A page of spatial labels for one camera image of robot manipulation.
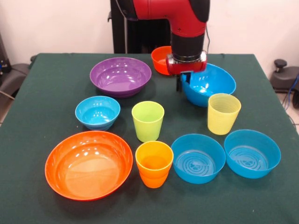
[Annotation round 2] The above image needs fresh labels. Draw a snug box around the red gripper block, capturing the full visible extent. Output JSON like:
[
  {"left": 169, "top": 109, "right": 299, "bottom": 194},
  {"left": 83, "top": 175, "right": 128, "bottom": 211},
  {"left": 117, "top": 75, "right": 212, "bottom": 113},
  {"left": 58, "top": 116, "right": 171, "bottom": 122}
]
[{"left": 165, "top": 51, "right": 208, "bottom": 92}]

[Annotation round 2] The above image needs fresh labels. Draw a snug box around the large deep blue bowl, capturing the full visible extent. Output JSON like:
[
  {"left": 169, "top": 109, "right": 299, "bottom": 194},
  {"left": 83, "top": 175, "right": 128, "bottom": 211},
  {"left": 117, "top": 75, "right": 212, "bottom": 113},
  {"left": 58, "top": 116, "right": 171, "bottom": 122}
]
[{"left": 181, "top": 63, "right": 237, "bottom": 107}]

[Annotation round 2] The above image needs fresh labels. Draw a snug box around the small red-orange bowl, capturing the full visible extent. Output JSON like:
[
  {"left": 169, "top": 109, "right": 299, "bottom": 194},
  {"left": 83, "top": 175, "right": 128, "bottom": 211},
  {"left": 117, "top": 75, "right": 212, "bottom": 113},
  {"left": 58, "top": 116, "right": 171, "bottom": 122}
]
[{"left": 150, "top": 46, "right": 173, "bottom": 76}]

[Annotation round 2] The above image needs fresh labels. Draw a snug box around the yellow cup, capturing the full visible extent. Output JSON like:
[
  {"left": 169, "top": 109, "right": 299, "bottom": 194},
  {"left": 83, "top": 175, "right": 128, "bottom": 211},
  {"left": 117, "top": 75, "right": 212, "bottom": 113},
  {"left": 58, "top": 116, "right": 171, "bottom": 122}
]
[{"left": 207, "top": 93, "right": 242, "bottom": 135}]

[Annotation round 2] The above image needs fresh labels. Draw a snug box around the green cup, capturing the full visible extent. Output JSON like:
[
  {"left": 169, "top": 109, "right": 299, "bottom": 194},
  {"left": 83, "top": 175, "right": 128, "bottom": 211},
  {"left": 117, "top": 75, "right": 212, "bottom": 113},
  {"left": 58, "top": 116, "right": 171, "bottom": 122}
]
[{"left": 131, "top": 100, "right": 165, "bottom": 143}]

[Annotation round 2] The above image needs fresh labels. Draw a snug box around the purple bowl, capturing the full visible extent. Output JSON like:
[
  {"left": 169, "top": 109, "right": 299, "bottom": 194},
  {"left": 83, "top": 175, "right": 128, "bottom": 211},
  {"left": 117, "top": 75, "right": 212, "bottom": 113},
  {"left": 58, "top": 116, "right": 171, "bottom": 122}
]
[{"left": 89, "top": 57, "right": 152, "bottom": 98}]

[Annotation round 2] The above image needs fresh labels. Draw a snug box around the small light blue bowl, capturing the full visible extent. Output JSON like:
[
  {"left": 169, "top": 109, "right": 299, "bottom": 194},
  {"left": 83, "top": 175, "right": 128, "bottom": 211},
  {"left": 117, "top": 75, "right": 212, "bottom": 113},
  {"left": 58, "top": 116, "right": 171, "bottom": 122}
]
[{"left": 75, "top": 95, "right": 121, "bottom": 131}]

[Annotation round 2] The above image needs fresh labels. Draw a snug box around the orange cup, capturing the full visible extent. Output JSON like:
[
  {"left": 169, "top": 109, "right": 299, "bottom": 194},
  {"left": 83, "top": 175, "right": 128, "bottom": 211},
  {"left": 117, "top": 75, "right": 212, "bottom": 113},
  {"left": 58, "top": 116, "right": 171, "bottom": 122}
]
[{"left": 135, "top": 140, "right": 174, "bottom": 189}]

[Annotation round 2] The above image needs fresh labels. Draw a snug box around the large orange bowl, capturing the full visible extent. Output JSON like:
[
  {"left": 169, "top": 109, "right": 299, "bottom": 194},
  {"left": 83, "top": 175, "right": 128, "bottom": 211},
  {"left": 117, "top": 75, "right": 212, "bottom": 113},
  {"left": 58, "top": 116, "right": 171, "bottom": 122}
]
[{"left": 44, "top": 130, "right": 134, "bottom": 202}]

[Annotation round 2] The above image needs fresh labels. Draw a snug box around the dark green table cloth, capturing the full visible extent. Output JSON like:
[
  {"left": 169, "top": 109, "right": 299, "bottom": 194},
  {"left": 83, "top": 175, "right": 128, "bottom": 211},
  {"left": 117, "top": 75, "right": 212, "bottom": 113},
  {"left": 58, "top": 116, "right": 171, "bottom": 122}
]
[{"left": 0, "top": 53, "right": 299, "bottom": 224}]

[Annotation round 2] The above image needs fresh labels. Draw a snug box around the black equipment box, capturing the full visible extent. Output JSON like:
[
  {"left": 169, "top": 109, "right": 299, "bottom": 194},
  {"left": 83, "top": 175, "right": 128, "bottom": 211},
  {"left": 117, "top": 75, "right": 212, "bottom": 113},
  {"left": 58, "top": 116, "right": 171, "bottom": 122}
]
[{"left": 0, "top": 32, "right": 12, "bottom": 81}]

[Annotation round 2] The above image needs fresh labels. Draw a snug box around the blue ring-patterned bowl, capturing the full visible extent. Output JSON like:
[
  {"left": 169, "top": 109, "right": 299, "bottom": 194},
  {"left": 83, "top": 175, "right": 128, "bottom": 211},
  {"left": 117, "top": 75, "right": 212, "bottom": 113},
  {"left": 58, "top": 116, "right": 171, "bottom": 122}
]
[
  {"left": 224, "top": 129, "right": 282, "bottom": 180},
  {"left": 171, "top": 133, "right": 227, "bottom": 185}
]

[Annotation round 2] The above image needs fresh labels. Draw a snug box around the black pedestal foot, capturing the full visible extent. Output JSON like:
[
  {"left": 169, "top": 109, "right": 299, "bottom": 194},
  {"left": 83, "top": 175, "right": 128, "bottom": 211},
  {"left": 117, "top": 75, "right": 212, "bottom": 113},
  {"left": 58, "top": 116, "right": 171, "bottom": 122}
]
[
  {"left": 0, "top": 63, "right": 31, "bottom": 98},
  {"left": 270, "top": 59, "right": 299, "bottom": 93}
]

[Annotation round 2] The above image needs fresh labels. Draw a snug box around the blue cable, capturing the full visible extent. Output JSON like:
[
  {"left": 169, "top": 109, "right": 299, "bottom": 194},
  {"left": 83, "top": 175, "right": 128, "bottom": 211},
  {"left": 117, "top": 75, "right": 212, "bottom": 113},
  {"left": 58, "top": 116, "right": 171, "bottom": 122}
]
[{"left": 284, "top": 73, "right": 299, "bottom": 110}]

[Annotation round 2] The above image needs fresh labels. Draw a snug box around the grey cable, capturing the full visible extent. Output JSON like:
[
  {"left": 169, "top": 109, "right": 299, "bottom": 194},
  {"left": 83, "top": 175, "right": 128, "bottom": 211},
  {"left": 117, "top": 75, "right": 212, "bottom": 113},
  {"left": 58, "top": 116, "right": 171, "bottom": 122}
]
[{"left": 0, "top": 90, "right": 15, "bottom": 101}]

